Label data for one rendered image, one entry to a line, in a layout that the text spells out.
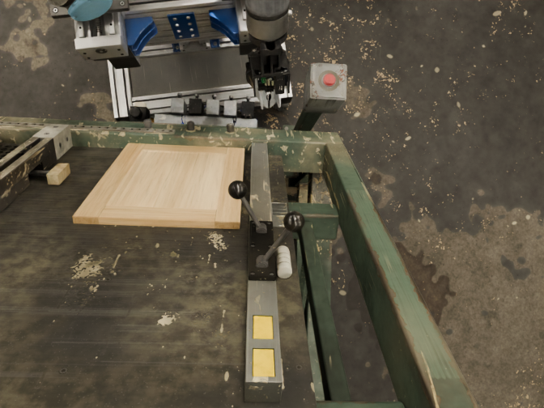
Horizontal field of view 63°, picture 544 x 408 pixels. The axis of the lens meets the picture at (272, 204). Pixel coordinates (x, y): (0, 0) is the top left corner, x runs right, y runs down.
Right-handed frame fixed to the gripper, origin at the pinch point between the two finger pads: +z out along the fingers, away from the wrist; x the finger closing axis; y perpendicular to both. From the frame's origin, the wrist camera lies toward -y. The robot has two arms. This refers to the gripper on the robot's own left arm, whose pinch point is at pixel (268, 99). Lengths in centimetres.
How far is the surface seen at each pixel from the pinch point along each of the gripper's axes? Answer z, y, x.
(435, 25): 87, -127, 107
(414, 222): 136, -34, 81
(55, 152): 30, -17, -61
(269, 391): -8, 61, -7
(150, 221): 15.3, 18.4, -29.4
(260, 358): -7, 56, -8
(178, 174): 28.8, -3.6, -25.2
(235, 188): -0.1, 22.3, -9.1
